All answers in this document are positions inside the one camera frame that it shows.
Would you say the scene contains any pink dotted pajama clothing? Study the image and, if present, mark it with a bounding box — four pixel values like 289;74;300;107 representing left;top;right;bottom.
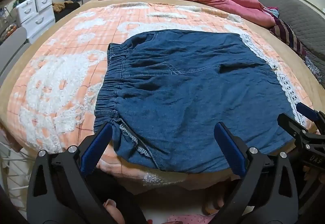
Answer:
166;214;216;224

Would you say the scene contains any white drawer cabinet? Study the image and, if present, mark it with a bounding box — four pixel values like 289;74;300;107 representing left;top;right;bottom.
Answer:
15;0;56;44

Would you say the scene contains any white wire rack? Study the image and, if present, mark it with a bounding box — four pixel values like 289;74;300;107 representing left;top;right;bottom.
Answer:
0;135;33;204

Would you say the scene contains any teal cloth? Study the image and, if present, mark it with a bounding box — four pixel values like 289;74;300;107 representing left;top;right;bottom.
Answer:
264;6;280;18

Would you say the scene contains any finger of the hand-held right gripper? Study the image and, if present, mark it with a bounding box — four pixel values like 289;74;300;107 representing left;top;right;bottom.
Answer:
277;112;310;139
296;102;325;123

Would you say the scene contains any blue denim pants lace trim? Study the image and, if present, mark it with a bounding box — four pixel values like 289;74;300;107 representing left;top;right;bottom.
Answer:
93;30;309;172

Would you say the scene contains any bed with tan sheet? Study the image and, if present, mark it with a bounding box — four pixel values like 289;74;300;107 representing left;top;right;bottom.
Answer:
0;0;325;156

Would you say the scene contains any grey padded headboard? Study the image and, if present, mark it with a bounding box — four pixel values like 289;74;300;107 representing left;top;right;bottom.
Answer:
247;0;325;67

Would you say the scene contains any dark striped cloth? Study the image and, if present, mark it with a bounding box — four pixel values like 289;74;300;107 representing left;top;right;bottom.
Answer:
269;18;308;57

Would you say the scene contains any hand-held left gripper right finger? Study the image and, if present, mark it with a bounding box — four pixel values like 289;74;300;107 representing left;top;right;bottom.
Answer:
214;122;302;224

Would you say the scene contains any grey chair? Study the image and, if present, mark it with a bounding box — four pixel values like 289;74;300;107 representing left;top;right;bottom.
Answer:
0;27;29;83

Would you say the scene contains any person's foot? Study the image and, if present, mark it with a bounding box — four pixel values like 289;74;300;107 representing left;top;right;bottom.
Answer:
103;199;126;224

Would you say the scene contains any orange bear printed blanket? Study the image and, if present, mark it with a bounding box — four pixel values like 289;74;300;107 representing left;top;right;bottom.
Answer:
6;2;315;189

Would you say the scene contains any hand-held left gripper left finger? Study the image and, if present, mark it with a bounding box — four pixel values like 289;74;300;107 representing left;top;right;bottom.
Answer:
27;122;148;224

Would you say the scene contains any blue white patterned cloth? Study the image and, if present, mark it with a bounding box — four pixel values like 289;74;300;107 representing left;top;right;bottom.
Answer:
303;56;323;80

